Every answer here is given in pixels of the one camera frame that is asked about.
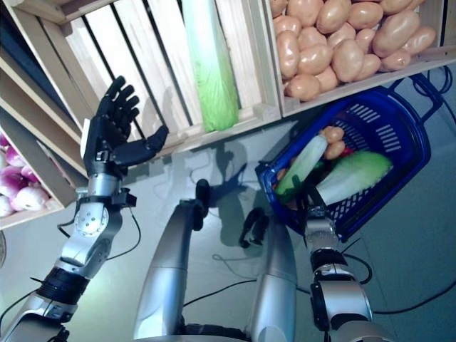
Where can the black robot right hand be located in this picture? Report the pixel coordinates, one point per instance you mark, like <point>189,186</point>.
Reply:
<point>313,203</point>

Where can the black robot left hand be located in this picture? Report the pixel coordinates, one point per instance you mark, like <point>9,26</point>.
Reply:
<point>110,142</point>

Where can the toy napa cabbage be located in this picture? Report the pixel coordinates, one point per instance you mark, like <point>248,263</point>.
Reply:
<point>356,171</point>
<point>306,160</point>
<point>213,89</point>

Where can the blue plastic shopping basket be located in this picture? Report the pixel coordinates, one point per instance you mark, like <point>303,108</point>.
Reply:
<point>417,160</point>

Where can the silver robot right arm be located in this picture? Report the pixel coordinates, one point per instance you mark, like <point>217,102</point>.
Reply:
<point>338,295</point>

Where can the woven wicker basket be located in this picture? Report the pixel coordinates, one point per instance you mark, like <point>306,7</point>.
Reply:
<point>3,249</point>

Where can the tan toy potato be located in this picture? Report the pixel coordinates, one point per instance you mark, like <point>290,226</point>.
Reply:
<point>347,60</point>
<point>286,53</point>
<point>313,58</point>
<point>422,39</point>
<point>395,32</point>
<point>335,149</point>
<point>395,58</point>
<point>303,87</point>
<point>333,133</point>

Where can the wooden framed display shelf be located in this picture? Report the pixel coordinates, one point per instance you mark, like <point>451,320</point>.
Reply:
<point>35,117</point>

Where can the purple white toy turnip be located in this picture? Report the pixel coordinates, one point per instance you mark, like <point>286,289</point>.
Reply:
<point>12,155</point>
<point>10,176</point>
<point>30,197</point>
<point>3,206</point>

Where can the wooden slat crate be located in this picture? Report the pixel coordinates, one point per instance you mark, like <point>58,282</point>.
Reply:
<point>374,82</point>
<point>35,217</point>
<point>160,53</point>

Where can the silver robot left leg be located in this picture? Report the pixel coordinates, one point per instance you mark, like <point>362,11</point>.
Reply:
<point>167,278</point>

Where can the dark robot waist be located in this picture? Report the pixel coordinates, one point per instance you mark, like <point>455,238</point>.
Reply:
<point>213,333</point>

